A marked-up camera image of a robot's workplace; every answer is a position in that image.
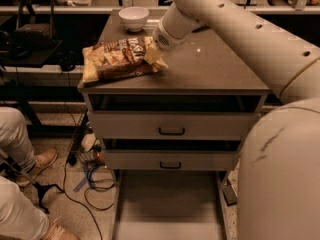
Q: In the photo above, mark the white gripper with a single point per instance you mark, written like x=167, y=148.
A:
x=165, y=39

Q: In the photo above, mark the brown sea salt chip bag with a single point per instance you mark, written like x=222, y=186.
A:
x=115, y=60

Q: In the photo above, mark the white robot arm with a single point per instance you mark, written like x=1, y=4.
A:
x=279, y=175

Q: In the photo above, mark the grey drawer cabinet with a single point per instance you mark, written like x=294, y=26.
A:
x=204, y=76

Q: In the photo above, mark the black bag on side table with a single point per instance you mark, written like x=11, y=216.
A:
x=31, y=33

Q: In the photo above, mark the open bottom drawer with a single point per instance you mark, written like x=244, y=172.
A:
x=170, y=205

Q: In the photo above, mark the white ceramic bowl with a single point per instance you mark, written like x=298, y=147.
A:
x=134, y=18

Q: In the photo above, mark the tan shoe upper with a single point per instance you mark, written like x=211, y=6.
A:
x=41, y=162

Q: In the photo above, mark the tan shoe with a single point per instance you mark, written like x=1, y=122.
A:
x=41, y=162
x=58, y=232

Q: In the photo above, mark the person's upper leg beige trousers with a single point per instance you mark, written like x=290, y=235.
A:
x=14, y=139

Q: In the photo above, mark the person's leg beige trousers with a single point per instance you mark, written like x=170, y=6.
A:
x=19, y=218
x=14, y=139

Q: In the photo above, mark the black power brick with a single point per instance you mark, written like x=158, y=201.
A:
x=230, y=195

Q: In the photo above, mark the tan shoe lower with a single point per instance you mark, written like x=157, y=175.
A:
x=58, y=232

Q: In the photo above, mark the person's lower leg beige trousers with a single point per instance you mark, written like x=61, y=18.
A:
x=19, y=218

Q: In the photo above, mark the top drawer with black handle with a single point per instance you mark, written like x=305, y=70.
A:
x=169, y=126

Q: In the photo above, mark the drawer with black handle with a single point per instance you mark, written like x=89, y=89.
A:
x=169, y=126
x=168, y=160

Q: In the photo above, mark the middle drawer with black handle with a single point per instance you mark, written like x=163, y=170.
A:
x=168, y=160

